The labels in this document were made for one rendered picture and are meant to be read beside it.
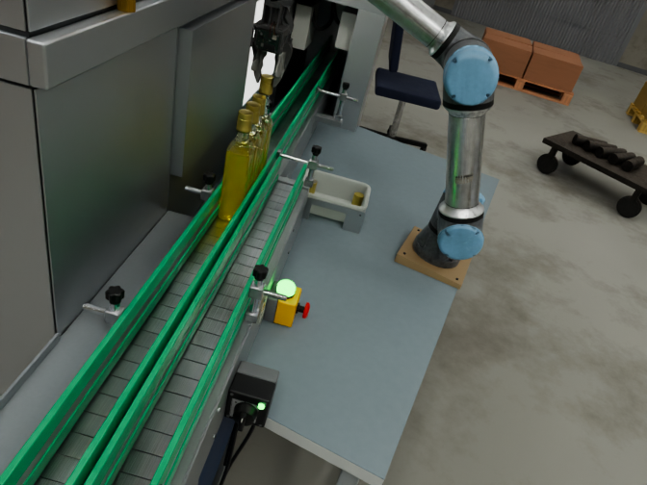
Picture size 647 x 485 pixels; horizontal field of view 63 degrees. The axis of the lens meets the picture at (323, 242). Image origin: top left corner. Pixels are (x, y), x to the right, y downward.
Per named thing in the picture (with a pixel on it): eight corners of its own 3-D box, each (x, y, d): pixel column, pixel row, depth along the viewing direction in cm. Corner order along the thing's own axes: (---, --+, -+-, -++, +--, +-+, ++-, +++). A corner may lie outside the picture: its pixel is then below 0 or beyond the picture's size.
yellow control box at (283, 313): (270, 302, 131) (274, 279, 127) (298, 311, 131) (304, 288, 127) (262, 321, 125) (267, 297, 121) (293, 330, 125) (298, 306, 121)
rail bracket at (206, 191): (186, 211, 133) (190, 164, 126) (212, 218, 133) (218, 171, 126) (180, 218, 130) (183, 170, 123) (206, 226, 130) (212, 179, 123)
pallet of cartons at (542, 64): (569, 90, 717) (586, 56, 691) (567, 109, 639) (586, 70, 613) (473, 59, 747) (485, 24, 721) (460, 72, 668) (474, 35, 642)
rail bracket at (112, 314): (91, 331, 96) (89, 273, 89) (127, 341, 96) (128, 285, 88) (79, 345, 93) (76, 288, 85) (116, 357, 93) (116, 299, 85)
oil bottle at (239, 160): (224, 207, 138) (234, 131, 126) (245, 213, 138) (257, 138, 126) (217, 217, 133) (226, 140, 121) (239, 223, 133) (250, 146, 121)
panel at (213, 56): (266, 73, 201) (281, -24, 182) (273, 75, 201) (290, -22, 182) (169, 174, 126) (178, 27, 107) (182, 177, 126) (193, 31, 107)
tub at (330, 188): (301, 189, 181) (306, 166, 176) (365, 206, 180) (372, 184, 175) (290, 214, 166) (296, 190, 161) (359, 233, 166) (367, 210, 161)
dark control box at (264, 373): (236, 387, 108) (241, 359, 104) (273, 397, 108) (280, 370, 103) (222, 420, 101) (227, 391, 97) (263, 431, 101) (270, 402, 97)
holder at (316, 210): (286, 186, 181) (290, 165, 177) (364, 208, 180) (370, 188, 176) (273, 210, 167) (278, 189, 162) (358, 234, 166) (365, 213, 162)
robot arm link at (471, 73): (478, 238, 151) (496, 36, 123) (482, 267, 139) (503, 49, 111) (435, 237, 153) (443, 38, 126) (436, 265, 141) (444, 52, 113)
